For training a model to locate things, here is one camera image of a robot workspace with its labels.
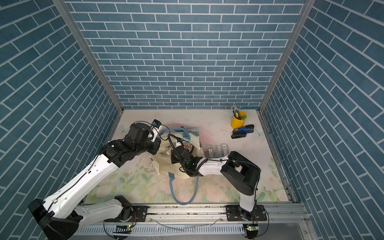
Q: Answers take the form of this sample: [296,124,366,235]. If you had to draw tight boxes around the black stapler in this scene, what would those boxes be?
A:
[231,132,247,139]

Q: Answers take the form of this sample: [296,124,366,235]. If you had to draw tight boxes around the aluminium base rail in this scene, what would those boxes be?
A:
[73,202,317,240]

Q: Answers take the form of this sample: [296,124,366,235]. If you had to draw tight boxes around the yellow pen holder cup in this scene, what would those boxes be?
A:
[231,111,247,129]

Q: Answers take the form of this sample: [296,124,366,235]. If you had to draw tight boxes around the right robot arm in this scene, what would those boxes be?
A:
[171,146,261,221]

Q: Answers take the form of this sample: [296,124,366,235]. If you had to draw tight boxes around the blue stapler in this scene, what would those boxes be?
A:
[233,125,255,134]

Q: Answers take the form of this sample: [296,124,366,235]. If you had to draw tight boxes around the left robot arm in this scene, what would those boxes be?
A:
[28,120,162,240]

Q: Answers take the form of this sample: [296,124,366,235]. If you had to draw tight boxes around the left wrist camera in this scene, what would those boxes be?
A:
[151,120,162,143]

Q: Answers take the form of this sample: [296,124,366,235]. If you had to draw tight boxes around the clear compass set case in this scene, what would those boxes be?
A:
[206,144,215,159]

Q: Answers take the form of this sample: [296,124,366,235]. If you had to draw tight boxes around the cream canvas tote bag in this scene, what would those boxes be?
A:
[150,126,204,206]

